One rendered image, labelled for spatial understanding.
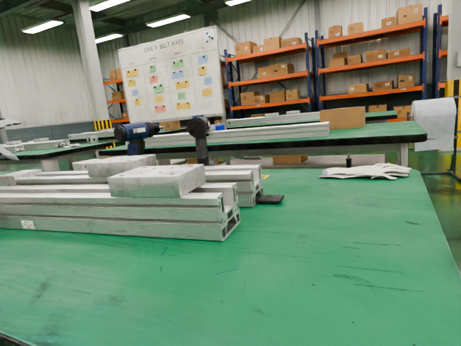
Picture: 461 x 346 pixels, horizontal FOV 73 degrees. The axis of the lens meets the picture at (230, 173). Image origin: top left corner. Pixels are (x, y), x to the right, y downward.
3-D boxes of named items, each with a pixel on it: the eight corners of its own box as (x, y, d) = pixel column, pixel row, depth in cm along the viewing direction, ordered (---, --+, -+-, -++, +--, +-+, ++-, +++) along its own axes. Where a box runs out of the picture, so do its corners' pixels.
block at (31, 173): (-5, 205, 103) (-13, 178, 101) (30, 195, 115) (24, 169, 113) (13, 206, 100) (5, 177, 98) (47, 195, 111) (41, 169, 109)
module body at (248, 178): (20, 204, 102) (14, 178, 100) (47, 195, 111) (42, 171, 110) (252, 207, 73) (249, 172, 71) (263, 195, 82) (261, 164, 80)
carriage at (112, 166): (90, 186, 89) (85, 163, 87) (116, 177, 99) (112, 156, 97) (136, 186, 83) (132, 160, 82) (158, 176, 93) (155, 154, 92)
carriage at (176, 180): (112, 210, 62) (106, 177, 61) (145, 194, 72) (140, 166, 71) (182, 211, 57) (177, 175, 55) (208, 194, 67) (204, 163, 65)
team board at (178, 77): (130, 194, 434) (105, 47, 396) (154, 185, 478) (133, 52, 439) (225, 198, 366) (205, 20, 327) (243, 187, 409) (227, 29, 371)
